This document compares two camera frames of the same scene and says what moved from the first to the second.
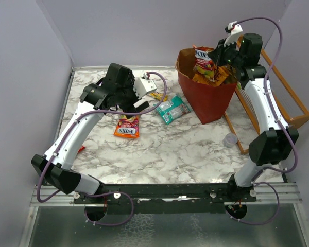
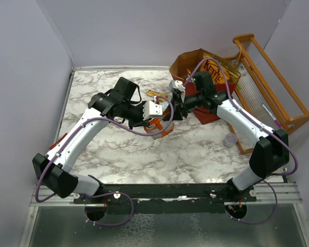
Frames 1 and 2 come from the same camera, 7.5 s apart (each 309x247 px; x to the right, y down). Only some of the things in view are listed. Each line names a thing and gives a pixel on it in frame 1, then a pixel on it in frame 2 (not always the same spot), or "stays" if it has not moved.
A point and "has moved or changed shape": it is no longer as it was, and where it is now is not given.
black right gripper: [218, 52] → [179, 107]
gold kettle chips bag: [232, 78] stays
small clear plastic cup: [229, 140] stays
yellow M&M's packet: [159, 95] stays
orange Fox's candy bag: [128, 127] has moved or changed shape
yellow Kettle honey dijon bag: [220, 75] → [213, 68]
